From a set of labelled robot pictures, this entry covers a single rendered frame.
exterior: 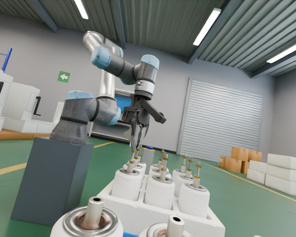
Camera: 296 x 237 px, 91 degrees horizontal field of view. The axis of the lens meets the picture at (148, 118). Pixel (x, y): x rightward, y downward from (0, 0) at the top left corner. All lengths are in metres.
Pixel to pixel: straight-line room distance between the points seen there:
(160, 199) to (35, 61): 7.12
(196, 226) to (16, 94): 2.87
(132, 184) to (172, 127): 5.23
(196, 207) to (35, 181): 0.58
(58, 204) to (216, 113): 6.00
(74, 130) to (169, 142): 5.13
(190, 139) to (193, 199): 5.28
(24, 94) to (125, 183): 2.59
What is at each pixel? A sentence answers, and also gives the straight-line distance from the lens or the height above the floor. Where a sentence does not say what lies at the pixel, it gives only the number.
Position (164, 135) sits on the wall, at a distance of 5.62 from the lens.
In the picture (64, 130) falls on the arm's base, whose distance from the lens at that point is 0.69.
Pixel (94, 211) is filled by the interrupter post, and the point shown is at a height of 0.27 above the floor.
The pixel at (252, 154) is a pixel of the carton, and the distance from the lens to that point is 4.55.
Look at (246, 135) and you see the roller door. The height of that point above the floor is 1.24.
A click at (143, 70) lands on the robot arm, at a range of 0.57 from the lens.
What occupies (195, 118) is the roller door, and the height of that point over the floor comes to 1.49.
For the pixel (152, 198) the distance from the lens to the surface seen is 0.53.
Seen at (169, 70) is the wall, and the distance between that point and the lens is 6.25.
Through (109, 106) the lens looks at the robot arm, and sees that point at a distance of 0.76.
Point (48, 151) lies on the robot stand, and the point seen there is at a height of 0.26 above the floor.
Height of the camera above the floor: 0.38
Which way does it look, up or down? 7 degrees up
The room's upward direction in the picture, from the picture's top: 12 degrees clockwise
